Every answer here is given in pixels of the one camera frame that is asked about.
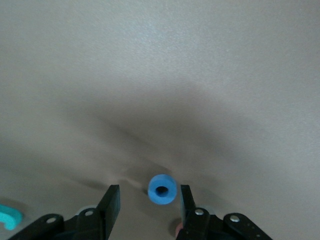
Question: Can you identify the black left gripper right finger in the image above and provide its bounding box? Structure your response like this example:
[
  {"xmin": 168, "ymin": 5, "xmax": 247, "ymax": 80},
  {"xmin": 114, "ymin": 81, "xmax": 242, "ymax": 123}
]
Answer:
[{"xmin": 175, "ymin": 184, "xmax": 275, "ymax": 240}]

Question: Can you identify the blue foam letter o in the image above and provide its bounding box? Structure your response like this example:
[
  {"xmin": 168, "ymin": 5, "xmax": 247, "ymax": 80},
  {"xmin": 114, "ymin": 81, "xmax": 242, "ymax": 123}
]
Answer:
[{"xmin": 147, "ymin": 174, "xmax": 178, "ymax": 206}]

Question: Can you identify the teal foam letter j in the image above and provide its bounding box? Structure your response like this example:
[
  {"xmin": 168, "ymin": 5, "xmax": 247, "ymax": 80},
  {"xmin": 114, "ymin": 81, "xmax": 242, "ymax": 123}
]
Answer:
[{"xmin": 0, "ymin": 203, "xmax": 25, "ymax": 231}]

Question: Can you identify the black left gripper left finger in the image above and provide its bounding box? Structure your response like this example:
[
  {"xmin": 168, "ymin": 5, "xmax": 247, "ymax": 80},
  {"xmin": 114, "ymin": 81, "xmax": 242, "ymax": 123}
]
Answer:
[{"xmin": 7, "ymin": 184, "xmax": 123, "ymax": 240}]

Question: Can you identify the pink foam letter p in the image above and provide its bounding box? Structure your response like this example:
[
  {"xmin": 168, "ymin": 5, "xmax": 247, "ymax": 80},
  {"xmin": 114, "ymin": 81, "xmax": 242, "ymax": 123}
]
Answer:
[{"xmin": 174, "ymin": 219, "xmax": 184, "ymax": 238}]

